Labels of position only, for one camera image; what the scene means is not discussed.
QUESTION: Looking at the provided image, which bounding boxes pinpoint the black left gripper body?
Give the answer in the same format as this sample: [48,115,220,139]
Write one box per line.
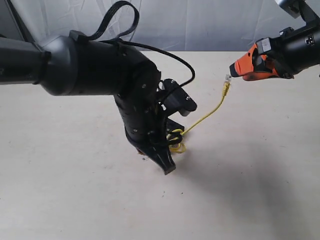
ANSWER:
[114,94,183,155]

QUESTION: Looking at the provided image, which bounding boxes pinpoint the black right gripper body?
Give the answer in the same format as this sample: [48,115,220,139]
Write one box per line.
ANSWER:
[256,26,320,78]

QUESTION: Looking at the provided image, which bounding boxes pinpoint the yellow ethernet cable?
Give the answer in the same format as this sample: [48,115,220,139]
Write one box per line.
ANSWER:
[166,73,232,153]

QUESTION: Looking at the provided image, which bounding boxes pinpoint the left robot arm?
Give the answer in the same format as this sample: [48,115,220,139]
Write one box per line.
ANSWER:
[0,36,177,174]

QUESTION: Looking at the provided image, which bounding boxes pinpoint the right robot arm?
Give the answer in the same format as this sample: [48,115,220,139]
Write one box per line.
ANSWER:
[229,0,320,82]

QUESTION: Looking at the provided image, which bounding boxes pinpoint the white wrinkled backdrop curtain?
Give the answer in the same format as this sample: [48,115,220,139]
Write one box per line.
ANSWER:
[0,0,305,51]

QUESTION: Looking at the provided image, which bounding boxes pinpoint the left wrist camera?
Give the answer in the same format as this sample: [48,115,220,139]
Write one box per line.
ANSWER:
[163,87,197,117]

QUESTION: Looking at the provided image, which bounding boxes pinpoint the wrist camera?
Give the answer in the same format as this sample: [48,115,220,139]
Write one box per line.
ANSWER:
[275,0,306,19]
[163,87,197,117]

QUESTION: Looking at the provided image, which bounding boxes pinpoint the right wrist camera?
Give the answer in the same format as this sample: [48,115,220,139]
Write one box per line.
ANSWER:
[275,0,306,19]

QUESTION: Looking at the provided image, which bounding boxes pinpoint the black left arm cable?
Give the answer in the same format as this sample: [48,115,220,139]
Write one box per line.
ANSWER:
[84,0,196,106]

